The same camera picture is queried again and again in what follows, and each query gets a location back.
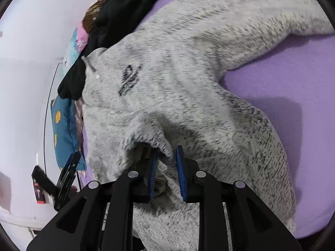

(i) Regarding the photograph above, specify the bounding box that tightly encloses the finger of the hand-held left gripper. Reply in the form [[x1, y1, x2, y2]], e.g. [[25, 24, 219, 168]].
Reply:
[[58, 152, 82, 202]]

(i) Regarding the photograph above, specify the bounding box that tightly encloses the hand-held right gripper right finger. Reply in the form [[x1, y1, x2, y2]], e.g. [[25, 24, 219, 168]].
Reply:
[[175, 145, 305, 251]]

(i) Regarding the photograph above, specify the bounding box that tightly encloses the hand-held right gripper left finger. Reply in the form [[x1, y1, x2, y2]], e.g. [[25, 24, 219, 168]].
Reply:
[[26, 148, 159, 251]]

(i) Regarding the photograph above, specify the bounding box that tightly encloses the grey marled sweater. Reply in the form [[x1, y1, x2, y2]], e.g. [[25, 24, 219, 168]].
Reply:
[[81, 0, 335, 251]]

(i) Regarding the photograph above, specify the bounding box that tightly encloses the blue pillow with orange prints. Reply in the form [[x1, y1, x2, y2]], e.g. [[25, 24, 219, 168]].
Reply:
[[50, 95, 87, 172]]

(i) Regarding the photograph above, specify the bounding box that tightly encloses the brown printed garment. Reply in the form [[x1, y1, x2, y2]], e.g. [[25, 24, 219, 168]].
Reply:
[[82, 0, 106, 33]]

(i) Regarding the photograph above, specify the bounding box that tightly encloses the black garment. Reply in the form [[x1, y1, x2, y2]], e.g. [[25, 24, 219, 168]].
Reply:
[[58, 0, 174, 101]]

